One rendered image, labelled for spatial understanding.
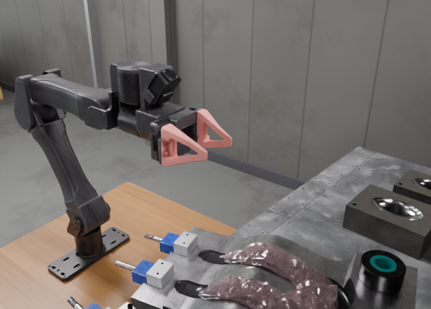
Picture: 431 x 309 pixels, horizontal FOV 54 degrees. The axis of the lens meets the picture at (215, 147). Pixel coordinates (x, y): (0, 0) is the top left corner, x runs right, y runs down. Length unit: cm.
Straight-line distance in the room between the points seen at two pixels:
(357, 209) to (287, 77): 165
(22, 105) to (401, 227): 91
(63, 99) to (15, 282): 44
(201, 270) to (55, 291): 32
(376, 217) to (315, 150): 165
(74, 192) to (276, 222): 54
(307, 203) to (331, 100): 139
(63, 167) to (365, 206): 75
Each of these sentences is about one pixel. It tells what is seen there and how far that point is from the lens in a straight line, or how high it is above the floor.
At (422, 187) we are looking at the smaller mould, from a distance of 138.
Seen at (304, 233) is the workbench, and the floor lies 80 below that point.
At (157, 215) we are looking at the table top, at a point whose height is 80.
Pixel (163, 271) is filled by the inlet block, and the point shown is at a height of 88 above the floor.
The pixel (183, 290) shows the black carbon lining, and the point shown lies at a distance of 90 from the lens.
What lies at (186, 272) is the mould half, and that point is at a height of 85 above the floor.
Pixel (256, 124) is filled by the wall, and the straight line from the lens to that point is 290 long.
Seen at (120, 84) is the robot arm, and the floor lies 127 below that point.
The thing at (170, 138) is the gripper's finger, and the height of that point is 122.
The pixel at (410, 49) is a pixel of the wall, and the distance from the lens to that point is 240.
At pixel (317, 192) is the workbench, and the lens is 134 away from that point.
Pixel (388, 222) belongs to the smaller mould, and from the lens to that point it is 113.
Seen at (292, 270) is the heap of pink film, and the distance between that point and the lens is 88.
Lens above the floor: 147
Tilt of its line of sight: 25 degrees down
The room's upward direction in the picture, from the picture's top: straight up
